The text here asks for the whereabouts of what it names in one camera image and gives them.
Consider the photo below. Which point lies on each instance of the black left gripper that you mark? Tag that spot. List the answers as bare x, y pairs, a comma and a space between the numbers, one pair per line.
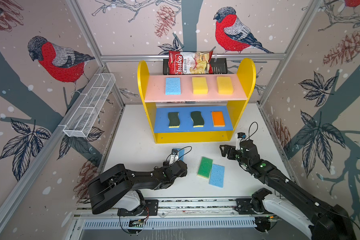
184, 174

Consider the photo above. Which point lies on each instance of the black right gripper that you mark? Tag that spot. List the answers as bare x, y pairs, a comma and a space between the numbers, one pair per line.
231, 149

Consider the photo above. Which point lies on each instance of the blue sponge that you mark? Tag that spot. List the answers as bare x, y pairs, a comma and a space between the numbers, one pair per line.
181, 153
217, 176
173, 86

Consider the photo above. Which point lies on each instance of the orange sponge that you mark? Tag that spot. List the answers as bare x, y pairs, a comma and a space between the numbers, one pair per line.
218, 119

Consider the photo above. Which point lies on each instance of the dark green wavy sponge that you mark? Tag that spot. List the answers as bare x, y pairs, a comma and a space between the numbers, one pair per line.
174, 121
198, 120

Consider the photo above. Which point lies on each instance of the yellow sponge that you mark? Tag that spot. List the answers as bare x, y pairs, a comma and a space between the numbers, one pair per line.
225, 86
200, 86

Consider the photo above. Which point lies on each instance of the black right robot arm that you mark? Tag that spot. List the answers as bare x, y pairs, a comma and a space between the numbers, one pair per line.
314, 218

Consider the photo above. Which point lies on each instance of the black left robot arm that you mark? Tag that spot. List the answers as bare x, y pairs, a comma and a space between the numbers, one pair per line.
107, 189

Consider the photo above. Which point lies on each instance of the yellow shelf with coloured boards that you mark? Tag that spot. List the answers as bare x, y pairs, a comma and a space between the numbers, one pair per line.
195, 108

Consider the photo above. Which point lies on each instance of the red cassava chips bag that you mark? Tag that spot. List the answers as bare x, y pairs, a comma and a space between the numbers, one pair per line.
190, 63

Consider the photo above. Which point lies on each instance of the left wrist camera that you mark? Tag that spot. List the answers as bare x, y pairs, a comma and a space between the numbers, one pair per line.
174, 156

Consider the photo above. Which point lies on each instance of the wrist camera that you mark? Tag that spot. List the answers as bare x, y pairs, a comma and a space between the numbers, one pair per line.
240, 137
174, 156

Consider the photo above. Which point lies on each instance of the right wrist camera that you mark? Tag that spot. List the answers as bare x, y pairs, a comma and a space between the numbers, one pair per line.
240, 137

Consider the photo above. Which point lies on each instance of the aluminium rail base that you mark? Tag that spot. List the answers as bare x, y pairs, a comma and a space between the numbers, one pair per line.
207, 213

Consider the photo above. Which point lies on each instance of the black wire basket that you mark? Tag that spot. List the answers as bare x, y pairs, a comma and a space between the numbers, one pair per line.
219, 66

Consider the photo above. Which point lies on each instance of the white wire mesh tray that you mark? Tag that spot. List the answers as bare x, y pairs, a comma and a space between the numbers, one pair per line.
87, 112

